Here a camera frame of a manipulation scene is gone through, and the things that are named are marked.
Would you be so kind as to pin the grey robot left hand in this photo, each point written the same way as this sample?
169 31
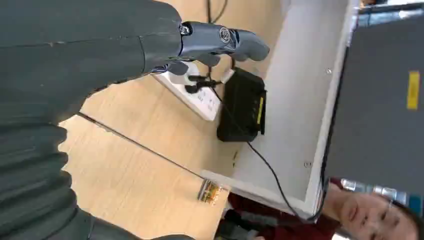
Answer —
82 49

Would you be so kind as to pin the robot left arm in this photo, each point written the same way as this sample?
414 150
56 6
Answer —
33 185

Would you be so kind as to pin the black power plug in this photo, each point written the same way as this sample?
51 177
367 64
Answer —
195 88

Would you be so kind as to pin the white power strip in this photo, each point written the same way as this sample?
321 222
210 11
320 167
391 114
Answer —
202 103

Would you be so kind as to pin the white plug adapter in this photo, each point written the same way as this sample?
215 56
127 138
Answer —
227 76

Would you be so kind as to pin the black device with yellow label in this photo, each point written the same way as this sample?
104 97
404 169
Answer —
238 109

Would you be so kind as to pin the white desk riser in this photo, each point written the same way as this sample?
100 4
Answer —
291 99

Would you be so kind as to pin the person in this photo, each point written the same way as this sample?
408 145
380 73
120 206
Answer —
291 228

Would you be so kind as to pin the grey laptop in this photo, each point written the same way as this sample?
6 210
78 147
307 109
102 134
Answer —
374 116

